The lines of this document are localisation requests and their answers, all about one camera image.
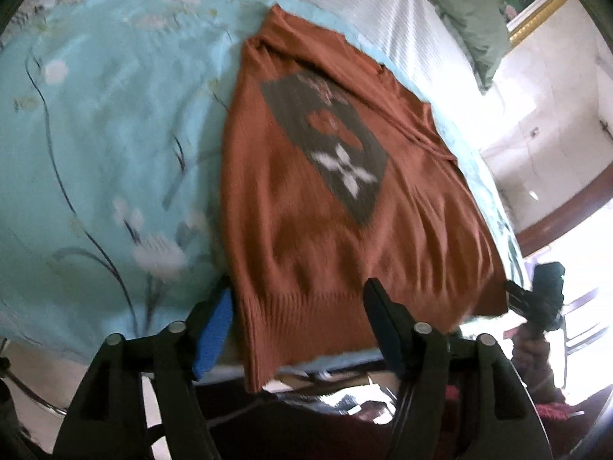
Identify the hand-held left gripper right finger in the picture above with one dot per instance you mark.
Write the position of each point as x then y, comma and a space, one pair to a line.
390, 340

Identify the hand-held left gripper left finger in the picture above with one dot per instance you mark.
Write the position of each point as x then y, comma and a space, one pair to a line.
213, 333

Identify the person's right hand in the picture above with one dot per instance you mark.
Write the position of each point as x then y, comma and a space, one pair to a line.
529, 354

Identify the white striped blanket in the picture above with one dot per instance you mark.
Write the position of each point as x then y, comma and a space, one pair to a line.
407, 33

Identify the green cloth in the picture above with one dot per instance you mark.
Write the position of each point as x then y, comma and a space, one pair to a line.
459, 14

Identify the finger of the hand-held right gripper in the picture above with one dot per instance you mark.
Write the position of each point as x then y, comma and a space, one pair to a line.
517, 297

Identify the light blue floral bedsheet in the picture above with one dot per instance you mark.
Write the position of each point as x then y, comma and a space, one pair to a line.
105, 153

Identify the rust brown knit sweater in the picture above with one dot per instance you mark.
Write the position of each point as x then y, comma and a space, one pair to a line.
330, 211

